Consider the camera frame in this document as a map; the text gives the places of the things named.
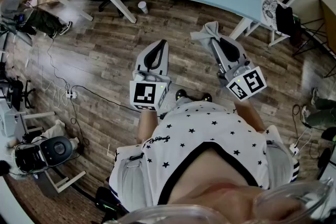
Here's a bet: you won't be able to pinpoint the grey shoulder strap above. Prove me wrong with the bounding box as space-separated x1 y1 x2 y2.
265 140 292 188
115 157 148 208

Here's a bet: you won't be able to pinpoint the grey cloth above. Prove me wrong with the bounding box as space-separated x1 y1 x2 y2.
190 22 222 47

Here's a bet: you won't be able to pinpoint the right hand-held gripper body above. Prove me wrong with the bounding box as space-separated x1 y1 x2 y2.
216 37 267 102

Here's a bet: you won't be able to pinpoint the white cable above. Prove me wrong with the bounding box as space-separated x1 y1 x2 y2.
39 65 69 108

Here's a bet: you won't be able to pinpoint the person's white star-print shirt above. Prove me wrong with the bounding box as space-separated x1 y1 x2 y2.
109 101 300 213

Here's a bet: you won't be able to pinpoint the person's neck and chin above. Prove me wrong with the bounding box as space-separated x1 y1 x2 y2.
167 148 266 224

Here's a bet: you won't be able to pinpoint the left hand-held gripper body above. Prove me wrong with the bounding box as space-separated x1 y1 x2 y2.
129 39 173 112

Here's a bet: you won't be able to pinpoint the black cable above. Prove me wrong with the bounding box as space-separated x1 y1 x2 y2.
70 85 140 145

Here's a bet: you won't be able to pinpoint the black box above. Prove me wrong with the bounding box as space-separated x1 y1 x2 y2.
14 143 43 174

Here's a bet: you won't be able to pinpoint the black chair base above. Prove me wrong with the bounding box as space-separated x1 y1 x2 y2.
7 78 36 111

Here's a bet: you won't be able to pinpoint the black bag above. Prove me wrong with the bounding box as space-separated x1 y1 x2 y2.
275 4 295 36

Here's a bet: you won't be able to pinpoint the person's left forearm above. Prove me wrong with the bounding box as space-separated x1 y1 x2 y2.
138 110 161 145

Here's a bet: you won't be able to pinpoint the dark wooden side table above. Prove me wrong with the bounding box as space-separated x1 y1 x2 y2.
292 0 336 78

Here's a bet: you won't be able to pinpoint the white table leg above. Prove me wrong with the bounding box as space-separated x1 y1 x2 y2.
104 0 137 24
230 17 253 40

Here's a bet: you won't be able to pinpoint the person's right forearm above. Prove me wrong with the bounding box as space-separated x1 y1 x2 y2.
233 99 266 133

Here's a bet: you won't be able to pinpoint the white metal frame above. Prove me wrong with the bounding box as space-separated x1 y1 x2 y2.
44 170 87 194

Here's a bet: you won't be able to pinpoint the clear-framed glasses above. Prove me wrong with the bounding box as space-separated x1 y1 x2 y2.
103 178 334 224

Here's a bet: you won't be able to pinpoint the black round-top appliance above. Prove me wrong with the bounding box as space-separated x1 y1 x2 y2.
39 136 75 166

